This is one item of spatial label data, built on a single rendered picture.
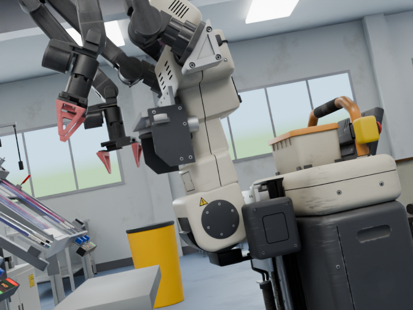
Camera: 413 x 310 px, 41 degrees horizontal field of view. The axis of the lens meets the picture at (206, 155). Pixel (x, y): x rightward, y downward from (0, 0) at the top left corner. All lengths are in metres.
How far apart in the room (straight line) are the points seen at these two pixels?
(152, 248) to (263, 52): 5.07
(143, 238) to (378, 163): 3.21
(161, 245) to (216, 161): 3.05
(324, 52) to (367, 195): 7.68
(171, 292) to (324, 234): 3.24
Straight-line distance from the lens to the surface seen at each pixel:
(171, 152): 1.46
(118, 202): 8.55
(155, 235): 4.50
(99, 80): 1.81
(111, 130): 1.79
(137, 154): 1.77
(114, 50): 1.84
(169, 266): 4.56
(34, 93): 8.94
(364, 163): 1.48
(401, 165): 6.54
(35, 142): 8.80
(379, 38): 9.22
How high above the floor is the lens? 0.79
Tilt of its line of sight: 4 degrees up
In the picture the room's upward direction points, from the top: 11 degrees counter-clockwise
